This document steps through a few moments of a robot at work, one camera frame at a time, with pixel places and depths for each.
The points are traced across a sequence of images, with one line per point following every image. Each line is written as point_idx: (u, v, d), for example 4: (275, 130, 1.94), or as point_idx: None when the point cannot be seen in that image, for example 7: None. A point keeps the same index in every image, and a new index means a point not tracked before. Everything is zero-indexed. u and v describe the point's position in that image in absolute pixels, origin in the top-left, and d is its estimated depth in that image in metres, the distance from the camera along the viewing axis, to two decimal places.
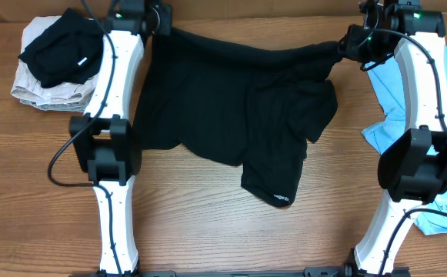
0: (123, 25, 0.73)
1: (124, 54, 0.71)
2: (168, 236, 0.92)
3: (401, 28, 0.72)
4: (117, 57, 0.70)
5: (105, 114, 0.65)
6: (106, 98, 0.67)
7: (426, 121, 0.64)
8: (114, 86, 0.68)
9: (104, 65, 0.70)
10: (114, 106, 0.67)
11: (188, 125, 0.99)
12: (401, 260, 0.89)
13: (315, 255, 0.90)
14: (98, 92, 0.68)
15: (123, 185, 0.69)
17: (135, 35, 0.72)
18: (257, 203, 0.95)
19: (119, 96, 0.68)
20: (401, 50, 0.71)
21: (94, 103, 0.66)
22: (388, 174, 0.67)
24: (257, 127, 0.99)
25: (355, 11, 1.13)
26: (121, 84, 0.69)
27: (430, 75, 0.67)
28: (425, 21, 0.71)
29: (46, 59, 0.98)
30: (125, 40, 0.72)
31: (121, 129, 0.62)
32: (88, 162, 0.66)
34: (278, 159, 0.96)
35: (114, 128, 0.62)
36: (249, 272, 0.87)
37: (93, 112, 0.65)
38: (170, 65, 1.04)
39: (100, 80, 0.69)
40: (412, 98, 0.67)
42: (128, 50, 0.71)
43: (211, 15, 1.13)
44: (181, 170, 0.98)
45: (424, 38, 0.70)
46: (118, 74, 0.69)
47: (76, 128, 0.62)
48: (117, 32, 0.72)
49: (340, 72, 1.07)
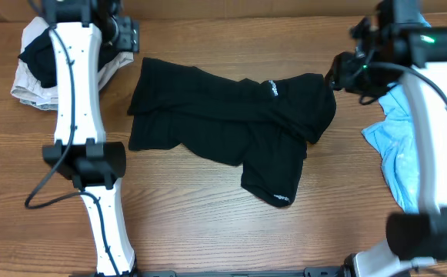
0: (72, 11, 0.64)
1: (80, 56, 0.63)
2: (168, 236, 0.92)
3: (408, 54, 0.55)
4: (73, 61, 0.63)
5: (77, 136, 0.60)
6: (74, 121, 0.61)
7: None
8: (79, 101, 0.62)
9: (59, 72, 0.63)
10: (85, 126, 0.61)
11: (186, 129, 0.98)
12: None
13: (315, 255, 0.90)
14: (64, 111, 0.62)
15: (110, 189, 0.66)
17: (88, 28, 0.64)
18: (257, 203, 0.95)
19: (88, 113, 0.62)
20: (410, 85, 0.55)
21: (62, 127, 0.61)
22: (397, 241, 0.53)
24: (257, 131, 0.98)
25: (355, 11, 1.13)
26: (85, 98, 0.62)
27: None
28: (440, 47, 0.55)
29: (46, 59, 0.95)
30: (78, 37, 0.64)
31: (99, 151, 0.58)
32: (73, 177, 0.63)
34: (278, 158, 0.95)
35: (89, 153, 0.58)
36: (249, 272, 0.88)
37: (65, 138, 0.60)
38: (168, 75, 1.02)
39: (61, 96, 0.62)
40: (427, 154, 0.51)
42: (85, 49, 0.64)
43: (211, 15, 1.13)
44: (181, 170, 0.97)
45: (437, 75, 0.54)
46: (78, 82, 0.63)
47: (53, 158, 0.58)
48: (66, 26, 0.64)
49: None
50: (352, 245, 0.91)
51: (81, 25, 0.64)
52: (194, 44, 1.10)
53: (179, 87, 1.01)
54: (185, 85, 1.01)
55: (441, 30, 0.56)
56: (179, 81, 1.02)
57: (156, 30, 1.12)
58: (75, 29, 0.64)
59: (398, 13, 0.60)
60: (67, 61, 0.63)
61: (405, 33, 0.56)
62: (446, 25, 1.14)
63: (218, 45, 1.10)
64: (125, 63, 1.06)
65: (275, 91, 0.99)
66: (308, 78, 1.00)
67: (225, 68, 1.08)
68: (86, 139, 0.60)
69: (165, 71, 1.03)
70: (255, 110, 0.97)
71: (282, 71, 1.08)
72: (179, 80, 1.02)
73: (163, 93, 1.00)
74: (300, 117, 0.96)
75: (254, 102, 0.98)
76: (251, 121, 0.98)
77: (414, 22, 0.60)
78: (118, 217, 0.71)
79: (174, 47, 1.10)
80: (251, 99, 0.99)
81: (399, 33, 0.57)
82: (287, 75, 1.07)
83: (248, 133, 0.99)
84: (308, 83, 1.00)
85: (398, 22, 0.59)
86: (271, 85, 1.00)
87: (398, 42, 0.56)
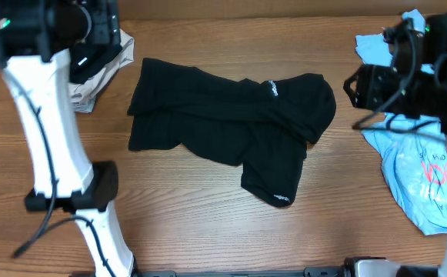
0: (23, 32, 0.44)
1: (47, 101, 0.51)
2: (168, 236, 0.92)
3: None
4: (39, 108, 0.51)
5: (59, 187, 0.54)
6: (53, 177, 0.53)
7: None
8: (57, 152, 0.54)
9: (25, 120, 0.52)
10: (68, 178, 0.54)
11: (186, 129, 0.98)
12: (401, 260, 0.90)
13: (315, 255, 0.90)
14: (39, 161, 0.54)
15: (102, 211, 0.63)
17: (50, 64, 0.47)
18: (257, 203, 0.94)
19: (68, 162, 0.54)
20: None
21: (41, 179, 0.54)
22: None
24: (257, 131, 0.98)
25: (355, 11, 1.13)
26: (63, 147, 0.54)
27: None
28: None
29: None
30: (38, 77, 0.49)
31: (87, 199, 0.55)
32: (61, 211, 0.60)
34: (278, 158, 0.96)
35: (78, 201, 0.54)
36: (249, 272, 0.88)
37: (47, 191, 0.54)
38: (168, 76, 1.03)
39: (33, 145, 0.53)
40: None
42: (51, 91, 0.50)
43: (211, 15, 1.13)
44: (181, 170, 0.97)
45: None
46: (51, 128, 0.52)
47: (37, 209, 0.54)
48: (21, 60, 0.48)
49: (339, 74, 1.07)
50: (352, 245, 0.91)
51: (41, 61, 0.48)
52: (194, 44, 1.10)
53: (178, 88, 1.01)
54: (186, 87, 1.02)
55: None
56: (180, 81, 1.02)
57: (156, 30, 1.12)
58: (30, 66, 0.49)
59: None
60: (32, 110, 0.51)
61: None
62: None
63: (218, 46, 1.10)
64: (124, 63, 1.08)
65: (275, 91, 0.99)
66: (308, 78, 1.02)
67: (225, 69, 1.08)
68: (71, 192, 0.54)
69: (165, 72, 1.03)
70: (254, 110, 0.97)
71: (282, 71, 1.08)
72: (180, 80, 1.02)
73: (163, 93, 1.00)
74: (300, 117, 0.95)
75: (254, 102, 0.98)
76: (251, 121, 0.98)
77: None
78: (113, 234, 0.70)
79: (174, 47, 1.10)
80: (251, 99, 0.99)
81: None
82: (287, 75, 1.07)
83: (248, 133, 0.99)
84: (307, 85, 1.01)
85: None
86: (271, 85, 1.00)
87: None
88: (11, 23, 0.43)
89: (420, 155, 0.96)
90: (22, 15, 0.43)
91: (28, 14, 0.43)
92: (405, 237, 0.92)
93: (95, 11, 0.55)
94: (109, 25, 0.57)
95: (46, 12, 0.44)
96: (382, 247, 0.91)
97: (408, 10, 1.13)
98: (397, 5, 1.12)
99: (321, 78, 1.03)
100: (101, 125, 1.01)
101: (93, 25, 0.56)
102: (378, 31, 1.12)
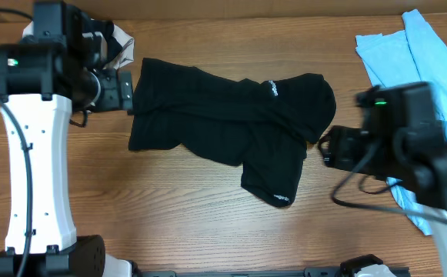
0: (32, 77, 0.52)
1: (38, 138, 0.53)
2: (168, 236, 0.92)
3: (434, 183, 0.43)
4: (31, 147, 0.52)
5: (32, 242, 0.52)
6: (28, 227, 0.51)
7: None
8: (38, 198, 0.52)
9: (14, 161, 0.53)
10: (44, 228, 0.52)
11: (187, 129, 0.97)
12: (401, 260, 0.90)
13: (315, 255, 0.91)
14: (18, 210, 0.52)
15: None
17: (51, 100, 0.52)
18: (257, 203, 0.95)
19: (48, 211, 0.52)
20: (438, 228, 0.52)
21: (15, 231, 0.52)
22: None
24: (257, 132, 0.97)
25: (355, 11, 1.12)
26: (48, 191, 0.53)
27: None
28: None
29: None
30: (40, 121, 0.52)
31: (58, 264, 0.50)
32: None
34: (278, 158, 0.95)
35: (51, 272, 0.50)
36: (249, 272, 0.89)
37: (18, 245, 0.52)
38: (170, 76, 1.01)
39: (15, 190, 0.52)
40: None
42: (46, 129, 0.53)
43: (211, 16, 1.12)
44: (181, 170, 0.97)
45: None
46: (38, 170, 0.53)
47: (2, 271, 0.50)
48: (21, 96, 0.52)
49: (340, 74, 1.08)
50: (352, 245, 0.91)
51: (42, 98, 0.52)
52: (194, 44, 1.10)
53: (178, 88, 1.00)
54: (188, 88, 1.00)
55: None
56: (181, 82, 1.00)
57: (156, 31, 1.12)
58: (30, 104, 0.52)
59: (413, 114, 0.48)
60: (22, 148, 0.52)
61: (425, 160, 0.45)
62: (446, 25, 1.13)
63: (218, 45, 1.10)
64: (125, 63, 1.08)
65: (275, 91, 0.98)
66: (308, 78, 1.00)
67: (226, 69, 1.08)
68: (48, 247, 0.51)
69: (165, 71, 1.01)
70: (254, 110, 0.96)
71: (282, 71, 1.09)
72: (181, 81, 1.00)
73: (163, 94, 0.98)
74: (299, 118, 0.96)
75: (253, 103, 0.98)
76: (251, 121, 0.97)
77: (432, 123, 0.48)
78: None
79: (174, 47, 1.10)
80: (251, 99, 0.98)
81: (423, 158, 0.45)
82: (288, 75, 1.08)
83: (248, 133, 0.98)
84: (307, 84, 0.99)
85: (413, 128, 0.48)
86: (271, 85, 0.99)
87: (422, 173, 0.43)
88: (21, 65, 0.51)
89: None
90: (30, 64, 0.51)
91: (37, 61, 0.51)
92: (407, 237, 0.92)
93: (106, 78, 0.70)
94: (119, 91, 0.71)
95: (52, 59, 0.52)
96: (383, 248, 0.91)
97: (408, 10, 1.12)
98: (398, 5, 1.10)
99: (321, 77, 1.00)
100: (101, 125, 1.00)
101: (105, 91, 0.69)
102: (378, 31, 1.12)
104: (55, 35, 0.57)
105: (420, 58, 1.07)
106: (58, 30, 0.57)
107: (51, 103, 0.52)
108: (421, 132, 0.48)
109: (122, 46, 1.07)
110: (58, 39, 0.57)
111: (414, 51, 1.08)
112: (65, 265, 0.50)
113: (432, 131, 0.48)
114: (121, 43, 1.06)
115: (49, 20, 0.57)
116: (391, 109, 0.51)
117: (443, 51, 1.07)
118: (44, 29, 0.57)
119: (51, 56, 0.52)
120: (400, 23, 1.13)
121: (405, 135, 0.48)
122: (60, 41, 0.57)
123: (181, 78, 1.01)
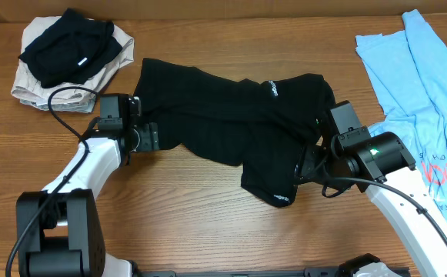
0: (100, 137, 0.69)
1: (98, 149, 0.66)
2: (168, 236, 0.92)
3: (361, 168, 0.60)
4: (90, 151, 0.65)
5: (65, 188, 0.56)
6: (68, 175, 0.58)
7: (439, 263, 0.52)
8: (82, 167, 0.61)
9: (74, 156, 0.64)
10: (78, 183, 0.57)
11: (188, 129, 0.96)
12: (401, 260, 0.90)
13: (315, 255, 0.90)
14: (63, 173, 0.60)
15: (85, 268, 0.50)
17: (112, 141, 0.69)
18: (257, 203, 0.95)
19: (85, 175, 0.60)
20: (377, 196, 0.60)
21: (53, 182, 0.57)
22: None
24: (258, 132, 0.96)
25: (354, 11, 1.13)
26: (90, 168, 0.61)
27: (430, 229, 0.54)
28: (387, 155, 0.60)
29: (46, 59, 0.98)
30: (101, 142, 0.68)
31: (79, 201, 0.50)
32: (33, 258, 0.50)
34: (278, 158, 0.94)
35: (69, 205, 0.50)
36: (250, 272, 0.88)
37: (51, 188, 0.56)
38: (171, 78, 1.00)
39: (68, 167, 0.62)
40: (420, 254, 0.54)
42: (104, 147, 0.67)
43: (211, 16, 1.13)
44: (181, 170, 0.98)
45: (424, 237, 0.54)
46: (88, 160, 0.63)
47: (25, 207, 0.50)
48: (94, 139, 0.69)
49: (340, 74, 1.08)
50: (353, 245, 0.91)
51: (108, 138, 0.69)
52: (194, 44, 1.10)
53: (179, 88, 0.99)
54: (188, 88, 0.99)
55: (382, 138, 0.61)
56: (182, 83, 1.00)
57: (156, 31, 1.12)
58: (101, 140, 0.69)
59: (338, 125, 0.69)
60: (85, 148, 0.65)
61: (351, 152, 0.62)
62: (446, 25, 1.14)
63: (218, 46, 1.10)
64: (124, 63, 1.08)
65: (275, 91, 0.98)
66: (308, 78, 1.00)
67: (226, 69, 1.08)
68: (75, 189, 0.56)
69: (165, 72, 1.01)
70: (254, 109, 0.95)
71: (282, 71, 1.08)
72: (182, 81, 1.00)
73: (164, 95, 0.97)
74: (299, 117, 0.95)
75: (254, 103, 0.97)
76: (251, 121, 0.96)
77: (355, 129, 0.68)
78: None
79: (174, 47, 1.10)
80: (251, 98, 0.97)
81: (350, 153, 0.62)
82: (288, 75, 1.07)
83: (248, 133, 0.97)
84: (307, 83, 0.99)
85: (341, 134, 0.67)
86: (271, 85, 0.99)
87: (351, 161, 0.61)
88: (100, 133, 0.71)
89: (420, 155, 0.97)
90: (103, 134, 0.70)
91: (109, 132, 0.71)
92: None
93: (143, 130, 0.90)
94: (151, 138, 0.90)
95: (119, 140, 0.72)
96: (383, 247, 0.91)
97: (408, 10, 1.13)
98: (398, 5, 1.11)
99: (321, 78, 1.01)
100: None
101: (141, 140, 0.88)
102: (378, 32, 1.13)
104: (115, 117, 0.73)
105: (420, 59, 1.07)
106: (116, 114, 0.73)
107: (112, 141, 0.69)
108: (348, 138, 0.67)
109: (122, 46, 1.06)
110: (118, 121, 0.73)
111: (413, 51, 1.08)
112: (84, 198, 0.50)
113: (358, 135, 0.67)
114: (121, 43, 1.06)
115: (110, 106, 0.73)
116: (325, 125, 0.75)
117: (443, 51, 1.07)
118: (108, 113, 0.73)
119: (120, 136, 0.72)
120: (399, 23, 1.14)
121: (336, 138, 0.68)
122: (118, 122, 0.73)
123: (182, 79, 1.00)
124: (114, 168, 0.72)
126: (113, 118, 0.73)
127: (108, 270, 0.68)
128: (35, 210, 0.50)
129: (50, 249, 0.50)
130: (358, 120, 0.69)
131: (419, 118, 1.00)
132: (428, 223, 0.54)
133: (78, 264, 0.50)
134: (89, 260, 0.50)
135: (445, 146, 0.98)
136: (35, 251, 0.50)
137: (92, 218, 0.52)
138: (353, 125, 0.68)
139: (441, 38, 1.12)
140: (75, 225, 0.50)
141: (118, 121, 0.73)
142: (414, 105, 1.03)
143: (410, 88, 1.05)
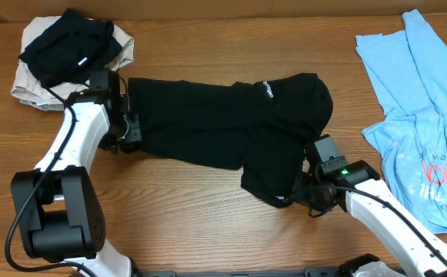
0: (86, 101, 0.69)
1: (85, 119, 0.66)
2: (168, 236, 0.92)
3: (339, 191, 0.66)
4: (77, 121, 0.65)
5: (58, 166, 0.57)
6: (59, 151, 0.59)
7: (411, 249, 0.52)
8: (71, 141, 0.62)
9: (61, 129, 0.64)
10: (69, 159, 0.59)
11: (185, 131, 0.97)
12: None
13: (315, 255, 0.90)
14: (54, 149, 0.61)
15: (87, 241, 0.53)
17: (99, 105, 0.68)
18: (257, 203, 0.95)
19: (77, 150, 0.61)
20: (353, 206, 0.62)
21: (45, 160, 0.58)
22: None
24: (255, 135, 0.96)
25: (354, 11, 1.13)
26: (79, 140, 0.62)
27: (397, 220, 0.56)
28: (355, 175, 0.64)
29: (46, 59, 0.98)
30: (88, 108, 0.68)
31: (73, 178, 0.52)
32: (35, 234, 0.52)
34: (278, 159, 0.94)
35: (65, 183, 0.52)
36: (250, 272, 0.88)
37: (45, 166, 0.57)
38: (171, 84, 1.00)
39: (56, 141, 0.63)
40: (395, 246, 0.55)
42: (91, 115, 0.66)
43: (211, 16, 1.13)
44: (181, 170, 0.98)
45: (393, 228, 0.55)
46: (77, 134, 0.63)
47: (21, 188, 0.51)
48: (81, 104, 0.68)
49: (340, 73, 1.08)
50: (353, 245, 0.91)
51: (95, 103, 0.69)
52: (194, 44, 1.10)
53: (173, 98, 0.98)
54: (184, 93, 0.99)
55: (355, 166, 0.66)
56: (183, 89, 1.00)
57: (156, 30, 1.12)
58: (89, 105, 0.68)
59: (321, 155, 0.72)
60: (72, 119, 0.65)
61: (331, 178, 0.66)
62: (446, 25, 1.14)
63: (218, 45, 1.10)
64: (125, 62, 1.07)
65: (270, 92, 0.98)
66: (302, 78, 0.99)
67: (226, 69, 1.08)
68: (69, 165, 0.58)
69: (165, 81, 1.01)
70: (249, 115, 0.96)
71: (282, 71, 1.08)
72: (181, 87, 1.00)
73: (158, 111, 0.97)
74: (295, 118, 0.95)
75: (250, 107, 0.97)
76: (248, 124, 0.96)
77: (335, 158, 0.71)
78: (105, 271, 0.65)
79: (174, 47, 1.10)
80: (245, 102, 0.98)
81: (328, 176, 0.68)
82: (288, 75, 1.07)
83: (246, 135, 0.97)
84: (301, 82, 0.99)
85: (323, 161, 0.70)
86: (266, 87, 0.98)
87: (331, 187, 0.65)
88: (85, 95, 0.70)
89: (420, 155, 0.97)
90: (88, 98, 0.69)
91: (94, 95, 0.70)
92: None
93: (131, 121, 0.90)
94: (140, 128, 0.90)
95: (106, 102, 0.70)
96: (383, 247, 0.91)
97: (408, 10, 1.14)
98: (398, 5, 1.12)
99: (315, 77, 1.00)
100: None
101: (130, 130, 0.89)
102: (378, 31, 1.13)
104: (104, 87, 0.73)
105: (420, 59, 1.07)
106: (105, 84, 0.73)
107: (99, 107, 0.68)
108: (330, 165, 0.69)
109: (122, 46, 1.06)
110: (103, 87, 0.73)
111: (413, 51, 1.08)
112: (79, 175, 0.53)
113: (337, 162, 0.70)
114: (121, 43, 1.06)
115: (99, 78, 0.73)
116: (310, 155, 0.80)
117: (443, 51, 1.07)
118: (97, 84, 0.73)
119: (106, 98, 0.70)
120: (399, 23, 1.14)
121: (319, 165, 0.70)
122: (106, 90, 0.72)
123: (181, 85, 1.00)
124: (103, 132, 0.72)
126: (100, 81, 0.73)
127: (108, 255, 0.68)
128: (30, 188, 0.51)
129: (51, 222, 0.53)
130: (338, 151, 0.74)
131: (419, 118, 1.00)
132: (394, 215, 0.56)
133: (79, 236, 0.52)
134: (91, 232, 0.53)
135: (445, 146, 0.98)
136: (37, 228, 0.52)
137: (90, 196, 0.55)
138: (334, 154, 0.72)
139: (441, 38, 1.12)
140: (73, 205, 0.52)
141: (105, 83, 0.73)
142: (414, 105, 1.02)
143: (411, 88, 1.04)
